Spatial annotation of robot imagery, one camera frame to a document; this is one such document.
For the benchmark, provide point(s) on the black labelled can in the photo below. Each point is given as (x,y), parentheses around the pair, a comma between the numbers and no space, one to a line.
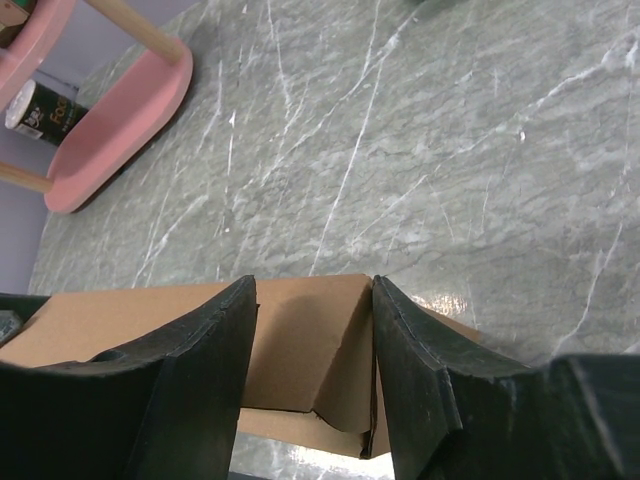
(40,113)

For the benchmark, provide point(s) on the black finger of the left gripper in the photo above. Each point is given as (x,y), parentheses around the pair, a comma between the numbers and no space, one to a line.
(16,311)

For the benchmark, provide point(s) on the green Chuba chips bag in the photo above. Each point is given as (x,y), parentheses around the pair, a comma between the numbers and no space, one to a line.
(442,4)

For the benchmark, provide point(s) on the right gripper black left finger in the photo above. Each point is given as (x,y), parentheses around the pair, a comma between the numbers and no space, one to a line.
(163,406)

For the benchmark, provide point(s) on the brown cardboard box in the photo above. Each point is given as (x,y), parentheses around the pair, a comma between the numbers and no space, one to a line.
(312,378)

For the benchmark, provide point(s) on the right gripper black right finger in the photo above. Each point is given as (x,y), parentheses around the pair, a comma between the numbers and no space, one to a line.
(457,410)

